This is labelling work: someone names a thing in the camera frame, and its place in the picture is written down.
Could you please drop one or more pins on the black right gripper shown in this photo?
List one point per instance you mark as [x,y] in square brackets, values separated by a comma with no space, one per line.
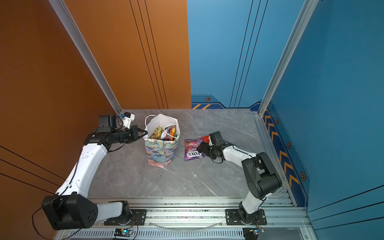
[203,149]

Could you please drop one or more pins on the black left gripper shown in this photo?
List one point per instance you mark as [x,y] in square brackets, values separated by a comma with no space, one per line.
[135,137]

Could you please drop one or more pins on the purple Fox's berries candy bag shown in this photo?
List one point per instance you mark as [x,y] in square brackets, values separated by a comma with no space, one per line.
[191,149]

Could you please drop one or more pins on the floral paper gift bag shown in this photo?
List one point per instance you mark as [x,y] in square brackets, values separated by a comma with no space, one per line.
[159,152]

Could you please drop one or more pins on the orange Fox's candy bag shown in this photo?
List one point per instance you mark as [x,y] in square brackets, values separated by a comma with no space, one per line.
[171,132]

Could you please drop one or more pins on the red snack packet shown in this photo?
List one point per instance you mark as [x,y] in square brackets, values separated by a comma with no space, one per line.
[206,139]

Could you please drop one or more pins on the orange green noodle snack bag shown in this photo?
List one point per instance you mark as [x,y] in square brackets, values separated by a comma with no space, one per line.
[157,134]

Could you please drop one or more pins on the purple snack packet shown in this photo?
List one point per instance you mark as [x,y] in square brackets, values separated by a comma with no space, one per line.
[164,135]

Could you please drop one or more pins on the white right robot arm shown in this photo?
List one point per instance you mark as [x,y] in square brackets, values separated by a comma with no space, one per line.
[261,176]

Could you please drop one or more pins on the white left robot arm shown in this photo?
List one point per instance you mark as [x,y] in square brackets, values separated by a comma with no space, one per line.
[70,207]

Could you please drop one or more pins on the right green circuit board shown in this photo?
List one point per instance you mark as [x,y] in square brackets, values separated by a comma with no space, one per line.
[257,231]

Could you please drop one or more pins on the green circuit board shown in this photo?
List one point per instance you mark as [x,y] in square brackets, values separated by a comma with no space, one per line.
[123,233]
[257,231]

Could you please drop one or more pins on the left green circuit board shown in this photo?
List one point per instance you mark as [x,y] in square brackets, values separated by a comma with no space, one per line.
[123,233]

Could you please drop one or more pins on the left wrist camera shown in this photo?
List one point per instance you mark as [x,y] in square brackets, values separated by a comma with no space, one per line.
[127,119]

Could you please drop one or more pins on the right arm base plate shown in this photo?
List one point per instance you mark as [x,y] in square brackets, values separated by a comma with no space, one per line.
[241,217]

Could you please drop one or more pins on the aluminium front rail frame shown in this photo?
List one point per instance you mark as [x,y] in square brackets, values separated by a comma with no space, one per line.
[198,214]

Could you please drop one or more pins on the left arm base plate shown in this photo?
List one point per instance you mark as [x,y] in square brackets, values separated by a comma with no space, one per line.
[135,217]

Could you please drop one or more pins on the left aluminium corner post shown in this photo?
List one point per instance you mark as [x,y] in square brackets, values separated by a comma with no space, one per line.
[76,36]

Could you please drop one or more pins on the aluminium corner post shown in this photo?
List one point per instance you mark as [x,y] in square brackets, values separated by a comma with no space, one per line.
[76,36]
[294,38]

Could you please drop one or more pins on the right aluminium corner post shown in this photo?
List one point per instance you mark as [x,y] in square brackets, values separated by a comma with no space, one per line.
[294,38]

